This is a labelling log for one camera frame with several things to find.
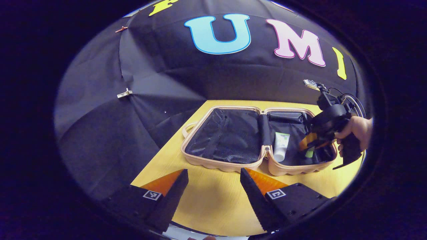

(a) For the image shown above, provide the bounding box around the pink suitcase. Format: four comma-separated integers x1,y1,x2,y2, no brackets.
181,106,338,176

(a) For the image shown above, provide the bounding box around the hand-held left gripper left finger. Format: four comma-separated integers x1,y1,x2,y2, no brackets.
102,169,189,233

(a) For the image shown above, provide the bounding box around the large white skin care tube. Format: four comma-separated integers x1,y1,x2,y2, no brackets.
273,132,291,163

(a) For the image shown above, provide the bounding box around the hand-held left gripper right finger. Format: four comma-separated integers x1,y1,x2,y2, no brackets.
240,168,336,233

